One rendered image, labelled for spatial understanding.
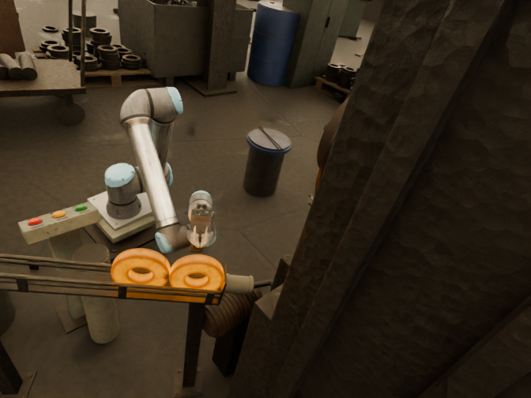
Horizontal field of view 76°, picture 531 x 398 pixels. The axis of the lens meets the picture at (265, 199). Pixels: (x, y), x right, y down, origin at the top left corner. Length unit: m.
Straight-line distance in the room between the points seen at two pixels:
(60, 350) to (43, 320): 0.18
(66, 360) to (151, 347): 0.33
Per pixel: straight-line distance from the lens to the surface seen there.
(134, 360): 1.71
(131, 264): 1.00
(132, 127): 1.45
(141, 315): 1.82
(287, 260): 1.01
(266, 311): 0.80
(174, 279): 1.04
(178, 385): 1.65
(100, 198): 2.21
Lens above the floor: 1.53
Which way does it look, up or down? 37 degrees down
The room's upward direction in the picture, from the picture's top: 14 degrees clockwise
